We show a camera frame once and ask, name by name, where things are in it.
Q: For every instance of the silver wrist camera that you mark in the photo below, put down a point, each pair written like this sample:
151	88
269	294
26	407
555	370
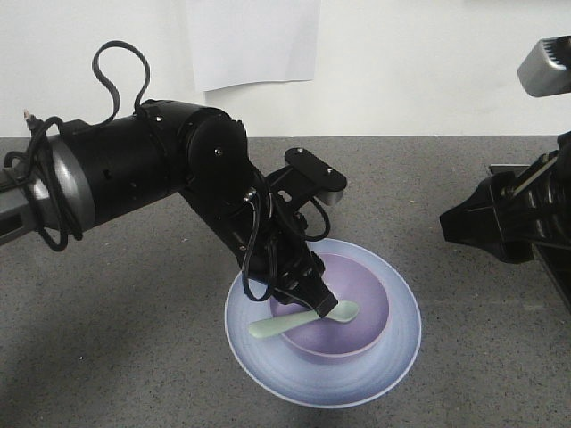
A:
306	176
546	69

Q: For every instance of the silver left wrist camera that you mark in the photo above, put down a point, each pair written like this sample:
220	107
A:
306	176

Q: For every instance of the light blue plate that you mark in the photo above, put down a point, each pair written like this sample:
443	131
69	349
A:
277	369

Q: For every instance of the black induction cooktop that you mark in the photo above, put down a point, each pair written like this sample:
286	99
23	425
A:
551	259

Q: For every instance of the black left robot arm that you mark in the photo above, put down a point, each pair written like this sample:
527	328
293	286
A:
74	176

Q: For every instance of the purple plastic bowl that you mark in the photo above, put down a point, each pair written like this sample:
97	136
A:
328	341

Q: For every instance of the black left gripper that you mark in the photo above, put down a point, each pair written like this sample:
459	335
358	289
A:
268	241

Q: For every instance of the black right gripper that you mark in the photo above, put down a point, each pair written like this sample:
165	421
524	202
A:
534	208

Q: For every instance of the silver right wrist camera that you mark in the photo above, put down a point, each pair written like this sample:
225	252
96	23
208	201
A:
546	69

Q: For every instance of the mint green plastic spoon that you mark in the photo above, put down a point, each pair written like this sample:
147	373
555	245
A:
285	324

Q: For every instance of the white paper sheet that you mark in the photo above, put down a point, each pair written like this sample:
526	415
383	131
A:
237	43

